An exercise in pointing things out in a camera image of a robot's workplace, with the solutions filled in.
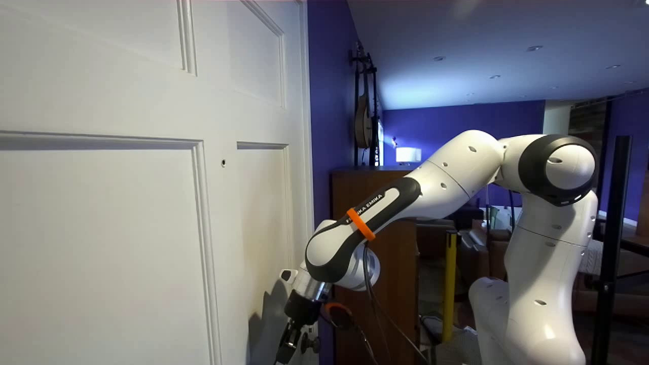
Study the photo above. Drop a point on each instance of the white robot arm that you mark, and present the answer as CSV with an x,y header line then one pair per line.
x,y
522,318

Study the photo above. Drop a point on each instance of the black metal stand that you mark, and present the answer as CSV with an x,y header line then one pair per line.
x,y
610,246

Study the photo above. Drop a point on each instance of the wall-hung stringed instrument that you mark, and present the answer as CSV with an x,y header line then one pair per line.
x,y
365,116

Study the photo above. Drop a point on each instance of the white panelled door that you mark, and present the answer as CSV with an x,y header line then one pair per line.
x,y
154,179

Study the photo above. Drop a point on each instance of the yellow pole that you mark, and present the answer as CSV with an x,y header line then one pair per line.
x,y
449,288

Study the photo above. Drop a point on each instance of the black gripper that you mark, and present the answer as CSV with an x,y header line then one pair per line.
x,y
302,309

